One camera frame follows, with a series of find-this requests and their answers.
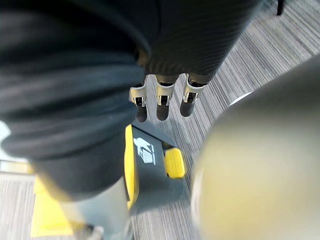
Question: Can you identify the right robot hand black cloth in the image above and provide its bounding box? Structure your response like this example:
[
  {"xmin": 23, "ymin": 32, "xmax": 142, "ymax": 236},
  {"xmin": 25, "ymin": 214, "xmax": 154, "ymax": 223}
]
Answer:
[{"xmin": 0, "ymin": 0, "xmax": 270, "ymax": 240}]

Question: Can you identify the yellow plastic panel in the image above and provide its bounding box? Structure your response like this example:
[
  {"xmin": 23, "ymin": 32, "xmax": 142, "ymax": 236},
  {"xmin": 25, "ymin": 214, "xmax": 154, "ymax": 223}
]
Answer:
[{"xmin": 33, "ymin": 174, "xmax": 77, "ymax": 235}]

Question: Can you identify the silver robot leg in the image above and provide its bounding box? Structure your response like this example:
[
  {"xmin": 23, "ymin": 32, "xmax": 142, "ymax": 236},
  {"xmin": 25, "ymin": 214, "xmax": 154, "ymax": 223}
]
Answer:
[{"xmin": 191, "ymin": 53, "xmax": 320, "ymax": 240}]

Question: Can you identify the dark chair leg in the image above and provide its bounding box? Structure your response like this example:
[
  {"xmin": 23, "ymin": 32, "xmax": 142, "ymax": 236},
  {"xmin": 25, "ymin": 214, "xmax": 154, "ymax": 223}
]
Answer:
[{"xmin": 276, "ymin": 0, "xmax": 286, "ymax": 16}]

